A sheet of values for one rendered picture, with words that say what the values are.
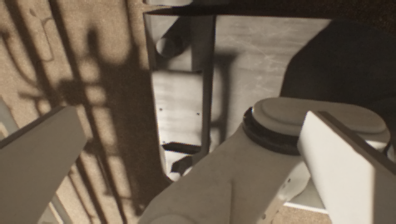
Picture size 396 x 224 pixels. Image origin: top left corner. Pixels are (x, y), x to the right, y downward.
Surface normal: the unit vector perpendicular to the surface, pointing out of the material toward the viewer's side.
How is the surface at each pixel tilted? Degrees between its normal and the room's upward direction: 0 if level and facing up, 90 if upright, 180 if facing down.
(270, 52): 0
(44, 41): 0
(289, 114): 90
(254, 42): 0
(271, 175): 90
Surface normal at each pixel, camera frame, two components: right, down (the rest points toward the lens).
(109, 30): -0.22, 0.51
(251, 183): 0.01, -0.85
